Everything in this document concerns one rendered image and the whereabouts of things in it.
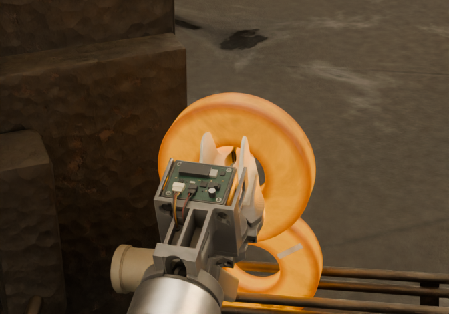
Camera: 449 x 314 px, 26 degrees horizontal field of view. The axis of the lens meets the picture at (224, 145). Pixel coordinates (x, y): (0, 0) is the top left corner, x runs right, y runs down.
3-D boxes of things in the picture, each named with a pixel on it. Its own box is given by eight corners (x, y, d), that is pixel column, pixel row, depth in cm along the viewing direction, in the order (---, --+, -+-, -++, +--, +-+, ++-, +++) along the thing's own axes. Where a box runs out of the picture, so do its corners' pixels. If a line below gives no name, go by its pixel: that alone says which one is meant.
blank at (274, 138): (158, 90, 98) (147, 104, 95) (311, 91, 93) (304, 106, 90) (177, 224, 104) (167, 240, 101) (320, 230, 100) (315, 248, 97)
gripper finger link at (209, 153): (235, 103, 93) (212, 170, 87) (239, 147, 98) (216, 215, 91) (204, 99, 94) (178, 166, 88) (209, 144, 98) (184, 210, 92)
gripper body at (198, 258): (252, 162, 85) (218, 268, 77) (257, 226, 91) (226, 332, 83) (168, 151, 87) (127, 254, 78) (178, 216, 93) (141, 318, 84)
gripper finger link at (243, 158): (267, 107, 93) (245, 175, 86) (269, 151, 97) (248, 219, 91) (235, 103, 94) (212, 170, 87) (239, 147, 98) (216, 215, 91)
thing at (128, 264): (130, 274, 124) (123, 234, 121) (198, 278, 121) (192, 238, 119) (114, 302, 119) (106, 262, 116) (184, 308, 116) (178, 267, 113)
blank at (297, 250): (246, 323, 121) (239, 340, 118) (170, 230, 117) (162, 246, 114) (349, 276, 114) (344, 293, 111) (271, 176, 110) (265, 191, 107)
